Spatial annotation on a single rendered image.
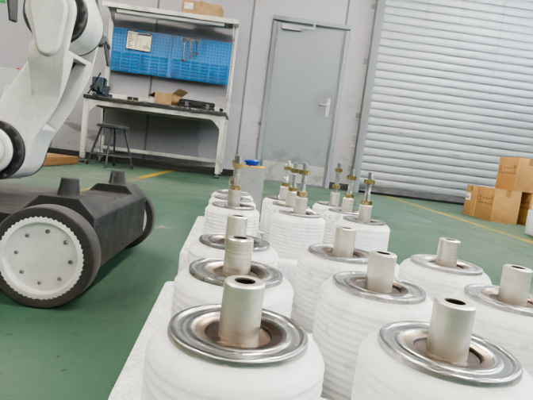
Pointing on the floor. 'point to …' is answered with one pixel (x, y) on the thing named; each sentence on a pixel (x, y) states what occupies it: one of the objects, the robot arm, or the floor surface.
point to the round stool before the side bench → (109, 144)
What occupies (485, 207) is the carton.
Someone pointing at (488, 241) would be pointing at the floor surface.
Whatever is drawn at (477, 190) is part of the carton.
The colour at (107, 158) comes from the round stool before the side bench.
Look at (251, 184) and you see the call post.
